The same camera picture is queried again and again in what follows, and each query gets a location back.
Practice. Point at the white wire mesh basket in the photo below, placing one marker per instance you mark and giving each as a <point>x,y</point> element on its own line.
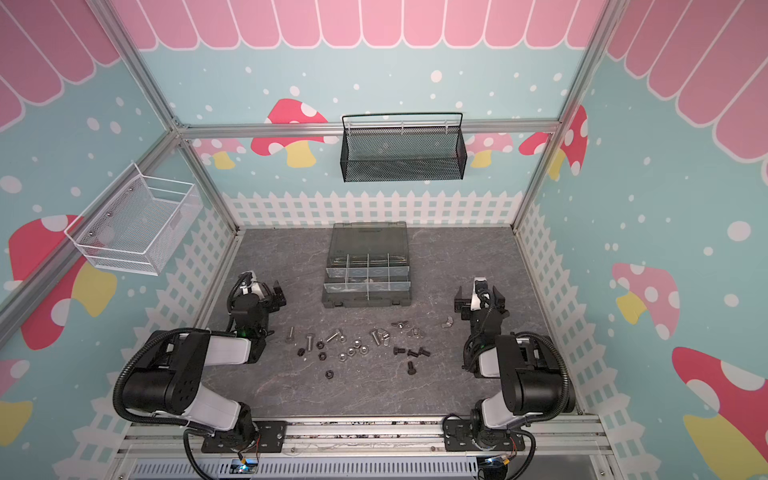
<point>137,225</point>

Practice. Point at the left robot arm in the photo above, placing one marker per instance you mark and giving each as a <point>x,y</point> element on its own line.
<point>162,382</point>

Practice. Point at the black bolt middle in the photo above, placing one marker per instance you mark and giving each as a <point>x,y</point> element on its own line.
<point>420,352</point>

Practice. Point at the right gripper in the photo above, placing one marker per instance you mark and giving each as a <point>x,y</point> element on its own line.
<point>480,302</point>

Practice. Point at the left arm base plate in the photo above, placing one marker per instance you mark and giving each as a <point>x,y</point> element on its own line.
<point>262,437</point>

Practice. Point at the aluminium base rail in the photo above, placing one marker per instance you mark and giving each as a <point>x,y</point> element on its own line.
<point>413,447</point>

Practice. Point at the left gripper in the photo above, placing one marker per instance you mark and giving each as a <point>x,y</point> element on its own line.
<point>270,297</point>

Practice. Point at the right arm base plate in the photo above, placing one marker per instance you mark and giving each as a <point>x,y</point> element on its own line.
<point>466,435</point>

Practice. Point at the black wire mesh basket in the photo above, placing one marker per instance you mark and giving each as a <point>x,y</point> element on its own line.
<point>401,147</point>

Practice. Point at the green plastic organizer box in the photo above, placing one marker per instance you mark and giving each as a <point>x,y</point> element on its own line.
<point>368,266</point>

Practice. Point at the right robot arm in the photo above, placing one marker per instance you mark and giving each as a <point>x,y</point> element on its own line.
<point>534,382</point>

